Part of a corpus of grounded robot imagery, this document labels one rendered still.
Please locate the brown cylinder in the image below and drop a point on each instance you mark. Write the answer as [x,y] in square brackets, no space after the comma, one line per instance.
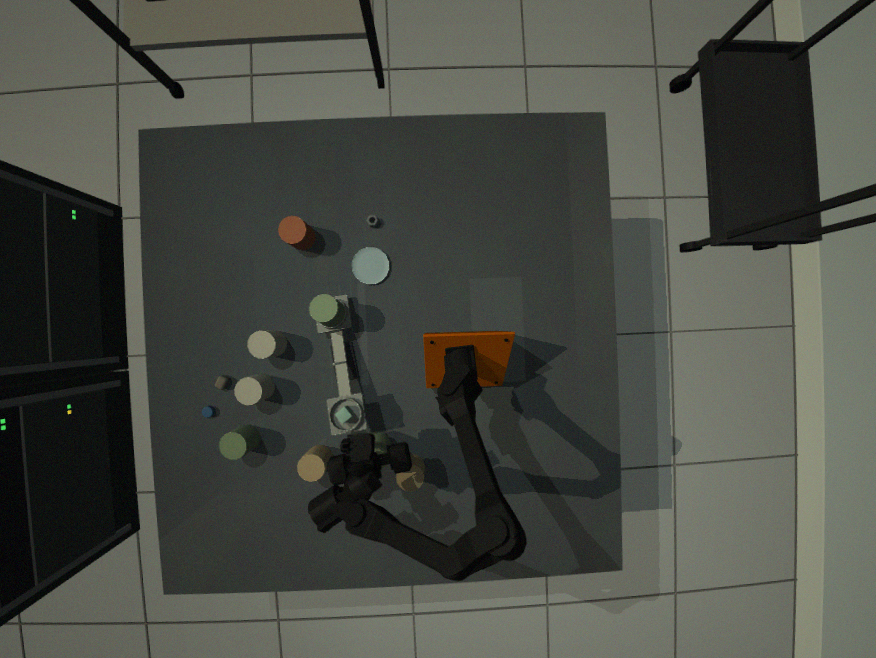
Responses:
[296,233]

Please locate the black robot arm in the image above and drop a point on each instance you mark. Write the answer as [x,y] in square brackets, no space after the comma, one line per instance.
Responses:
[498,534]

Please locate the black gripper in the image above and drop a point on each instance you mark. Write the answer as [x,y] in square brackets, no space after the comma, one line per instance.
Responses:
[398,456]

